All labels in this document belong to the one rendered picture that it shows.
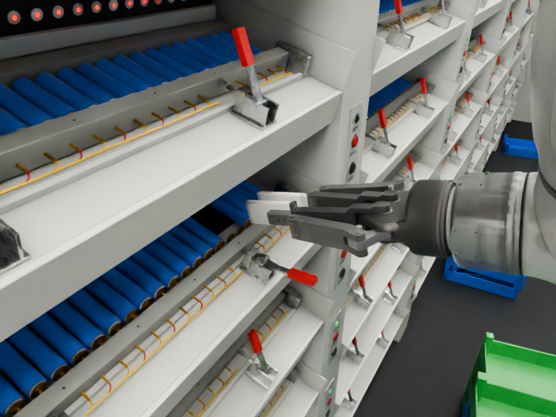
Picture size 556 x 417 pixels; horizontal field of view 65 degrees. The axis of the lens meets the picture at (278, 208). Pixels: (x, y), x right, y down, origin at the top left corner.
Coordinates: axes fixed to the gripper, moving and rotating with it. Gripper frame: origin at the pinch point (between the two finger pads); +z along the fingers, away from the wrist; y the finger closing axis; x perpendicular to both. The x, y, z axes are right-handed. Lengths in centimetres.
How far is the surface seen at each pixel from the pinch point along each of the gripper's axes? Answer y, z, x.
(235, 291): 7.7, 3.2, 7.4
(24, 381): 29.1, 8.4, 2.3
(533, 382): -65, -23, 86
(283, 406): -5.5, 14.1, 46.0
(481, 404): -37, -15, 68
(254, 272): 4.1, 2.8, 7.0
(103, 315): 20.6, 8.5, 2.0
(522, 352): -72, -20, 82
